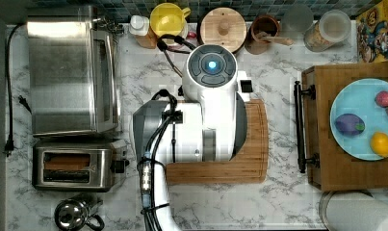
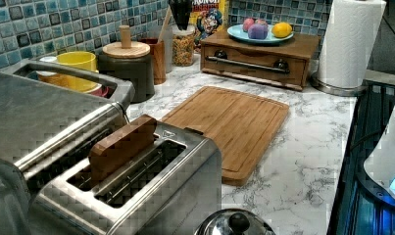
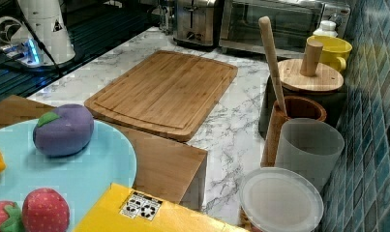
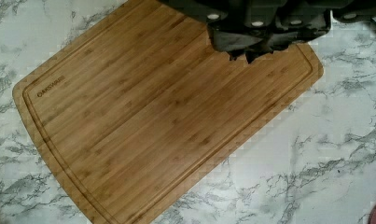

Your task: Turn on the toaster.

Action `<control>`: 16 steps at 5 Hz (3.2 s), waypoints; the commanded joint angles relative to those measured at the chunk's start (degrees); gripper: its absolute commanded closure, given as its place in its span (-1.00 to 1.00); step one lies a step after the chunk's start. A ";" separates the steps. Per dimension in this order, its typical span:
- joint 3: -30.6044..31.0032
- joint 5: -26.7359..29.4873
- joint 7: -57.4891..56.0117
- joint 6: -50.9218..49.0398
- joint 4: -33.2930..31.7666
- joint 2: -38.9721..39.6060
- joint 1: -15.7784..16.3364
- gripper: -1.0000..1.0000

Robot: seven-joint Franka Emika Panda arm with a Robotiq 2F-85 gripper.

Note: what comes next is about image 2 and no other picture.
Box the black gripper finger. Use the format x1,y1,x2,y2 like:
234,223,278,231
169,0,192,30

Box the silver two-slot toaster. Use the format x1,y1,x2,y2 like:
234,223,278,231
25,117,222,235

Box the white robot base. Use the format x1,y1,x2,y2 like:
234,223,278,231
364,106,395,200

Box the wooden utensil stick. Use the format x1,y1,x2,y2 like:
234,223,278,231
157,6,172,43

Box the Cap'n Crunch cereal box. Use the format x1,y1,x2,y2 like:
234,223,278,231
189,0,229,53

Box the glass jar of cereal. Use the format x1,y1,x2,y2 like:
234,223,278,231
173,24,195,67

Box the brown wooden utensil holder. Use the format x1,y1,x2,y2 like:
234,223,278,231
141,38,166,85

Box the light blue plate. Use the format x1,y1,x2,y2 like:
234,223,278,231
227,24,294,44

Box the pink toy fruit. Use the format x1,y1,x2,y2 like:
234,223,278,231
242,18,255,32

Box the dark canister with wooden lid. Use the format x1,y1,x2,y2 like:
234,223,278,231
97,25,155,103

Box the purple toy fruit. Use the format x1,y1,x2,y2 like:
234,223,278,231
248,23,269,40

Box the yellow lemon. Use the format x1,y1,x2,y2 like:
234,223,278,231
272,23,292,38

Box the yellow cup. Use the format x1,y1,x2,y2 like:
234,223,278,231
37,51,99,93

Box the red bowl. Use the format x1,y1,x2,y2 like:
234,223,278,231
88,85,109,97

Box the wooden drawer box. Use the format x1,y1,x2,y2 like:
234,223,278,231
200,31,320,91

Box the bamboo cutting board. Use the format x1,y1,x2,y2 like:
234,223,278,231
162,86,289,186

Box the wooden toast slice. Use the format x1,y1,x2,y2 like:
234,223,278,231
88,115,157,185

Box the metal paper towel base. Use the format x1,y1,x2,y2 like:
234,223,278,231
310,72,368,97

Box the paper towel roll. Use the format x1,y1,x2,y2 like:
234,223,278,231
318,0,386,88

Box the shiny kettle lid with knob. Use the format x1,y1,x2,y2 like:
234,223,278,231
193,209,276,235

